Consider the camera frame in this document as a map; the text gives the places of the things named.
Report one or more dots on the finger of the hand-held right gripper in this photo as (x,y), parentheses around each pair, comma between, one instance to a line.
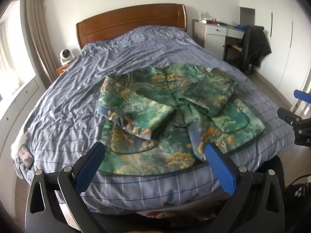
(288,116)
(301,95)

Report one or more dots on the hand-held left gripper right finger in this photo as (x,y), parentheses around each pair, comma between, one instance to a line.
(220,167)

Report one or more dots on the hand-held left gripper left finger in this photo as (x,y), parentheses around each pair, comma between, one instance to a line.
(91,165)

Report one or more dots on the green printed padded jacket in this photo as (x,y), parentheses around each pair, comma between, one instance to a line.
(170,94)

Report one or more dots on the black smartphone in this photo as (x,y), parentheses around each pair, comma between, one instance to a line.
(25,156)

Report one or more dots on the white wardrobe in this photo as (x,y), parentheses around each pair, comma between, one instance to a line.
(281,29)

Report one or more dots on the black coat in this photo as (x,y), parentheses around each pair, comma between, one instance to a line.
(255,43)

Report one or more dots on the wooden chair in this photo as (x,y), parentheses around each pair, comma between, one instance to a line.
(234,47)

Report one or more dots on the white window sill cabinet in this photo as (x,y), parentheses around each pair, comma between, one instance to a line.
(19,102)

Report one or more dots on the wooden nightstand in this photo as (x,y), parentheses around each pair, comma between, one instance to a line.
(60,70)

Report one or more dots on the white desk with drawers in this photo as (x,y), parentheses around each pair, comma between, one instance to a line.
(213,41)

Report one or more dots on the small white fan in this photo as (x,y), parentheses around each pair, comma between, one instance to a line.
(65,55)

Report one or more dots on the bed with blue checked sheet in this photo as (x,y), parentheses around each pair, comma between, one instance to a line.
(121,53)

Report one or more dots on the clear bottle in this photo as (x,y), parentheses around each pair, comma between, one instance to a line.
(201,16)

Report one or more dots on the brown curtain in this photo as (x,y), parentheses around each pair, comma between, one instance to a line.
(38,29)

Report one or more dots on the wooden bed headboard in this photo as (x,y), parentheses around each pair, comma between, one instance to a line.
(131,19)

